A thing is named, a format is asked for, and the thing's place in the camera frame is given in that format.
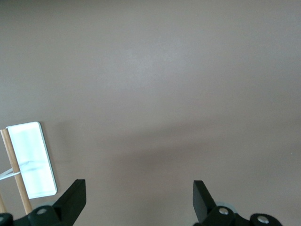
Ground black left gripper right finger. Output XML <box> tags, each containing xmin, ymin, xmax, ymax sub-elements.
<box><xmin>193</xmin><ymin>180</ymin><xmax>280</xmax><ymax>226</ymax></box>

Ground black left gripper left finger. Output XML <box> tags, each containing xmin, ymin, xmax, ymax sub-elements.
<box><xmin>0</xmin><ymin>179</ymin><xmax>87</xmax><ymax>226</ymax></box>

